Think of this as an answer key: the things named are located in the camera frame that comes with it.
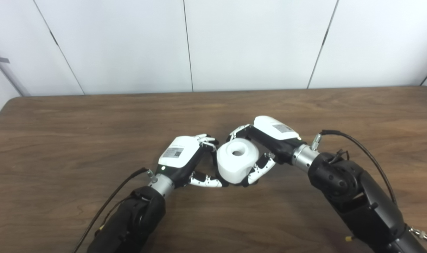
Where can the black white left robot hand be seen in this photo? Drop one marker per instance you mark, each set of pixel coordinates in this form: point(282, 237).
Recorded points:
point(180, 156)

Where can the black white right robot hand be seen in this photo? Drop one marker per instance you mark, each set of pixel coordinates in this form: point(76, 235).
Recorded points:
point(278, 137)

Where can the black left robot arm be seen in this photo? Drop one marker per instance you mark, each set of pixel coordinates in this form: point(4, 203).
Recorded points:
point(136, 218)

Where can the round white piece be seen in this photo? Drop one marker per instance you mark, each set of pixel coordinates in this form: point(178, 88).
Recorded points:
point(234, 165)

